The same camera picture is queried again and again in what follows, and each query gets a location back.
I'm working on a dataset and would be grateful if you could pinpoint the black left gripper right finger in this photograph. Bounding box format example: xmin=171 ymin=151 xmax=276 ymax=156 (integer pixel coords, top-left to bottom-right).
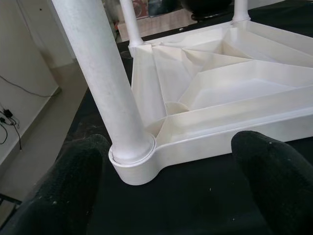
xmin=231 ymin=130 xmax=313 ymax=235

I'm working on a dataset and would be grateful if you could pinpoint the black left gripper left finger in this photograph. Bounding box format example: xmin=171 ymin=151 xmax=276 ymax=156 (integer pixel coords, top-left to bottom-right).
xmin=0 ymin=134 xmax=111 ymax=235

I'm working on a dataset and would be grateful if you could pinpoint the black bowl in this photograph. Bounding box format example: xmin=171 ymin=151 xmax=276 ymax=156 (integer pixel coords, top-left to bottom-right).
xmin=182 ymin=0 xmax=236 ymax=15

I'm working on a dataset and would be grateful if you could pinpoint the white plastic children table top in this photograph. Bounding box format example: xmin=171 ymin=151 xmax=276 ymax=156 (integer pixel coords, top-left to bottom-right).
xmin=107 ymin=21 xmax=313 ymax=187

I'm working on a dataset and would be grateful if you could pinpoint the black bag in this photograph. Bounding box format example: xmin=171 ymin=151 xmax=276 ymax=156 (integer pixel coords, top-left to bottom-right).
xmin=148 ymin=0 xmax=183 ymax=18

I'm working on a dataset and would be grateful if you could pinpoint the black tablecloth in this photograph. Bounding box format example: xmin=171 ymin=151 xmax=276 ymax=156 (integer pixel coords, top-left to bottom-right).
xmin=12 ymin=2 xmax=313 ymax=235

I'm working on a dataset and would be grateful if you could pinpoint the red printed box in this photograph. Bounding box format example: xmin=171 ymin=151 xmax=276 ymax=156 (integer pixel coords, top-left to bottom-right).
xmin=133 ymin=0 xmax=149 ymax=20

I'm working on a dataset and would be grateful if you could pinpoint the black round stool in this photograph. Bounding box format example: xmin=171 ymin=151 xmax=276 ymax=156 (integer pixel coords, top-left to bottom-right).
xmin=192 ymin=12 xmax=234 ymax=23

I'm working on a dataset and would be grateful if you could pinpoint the white plastic table leg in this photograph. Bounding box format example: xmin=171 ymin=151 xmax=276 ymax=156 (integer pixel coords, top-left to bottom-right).
xmin=119 ymin=0 xmax=144 ymax=47
xmin=51 ymin=0 xmax=156 ymax=165
xmin=233 ymin=0 xmax=250 ymax=23

